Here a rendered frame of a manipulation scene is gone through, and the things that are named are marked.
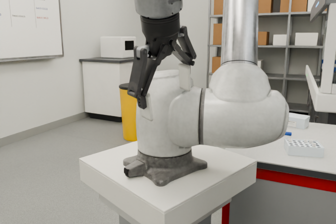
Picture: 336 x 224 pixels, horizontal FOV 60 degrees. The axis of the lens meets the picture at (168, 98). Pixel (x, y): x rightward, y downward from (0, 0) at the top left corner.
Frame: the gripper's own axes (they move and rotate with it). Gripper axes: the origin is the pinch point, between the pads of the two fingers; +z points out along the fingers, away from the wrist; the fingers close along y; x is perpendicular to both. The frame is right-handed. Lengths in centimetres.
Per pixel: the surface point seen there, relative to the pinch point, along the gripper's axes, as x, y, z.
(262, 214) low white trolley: -18, 28, 62
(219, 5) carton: 205, 362, 115
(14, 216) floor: 127, -26, 135
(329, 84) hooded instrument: -15, 110, 50
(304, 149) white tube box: -22, 49, 43
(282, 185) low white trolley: -21, 34, 50
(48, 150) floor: 220, 40, 181
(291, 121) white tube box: -8, 80, 58
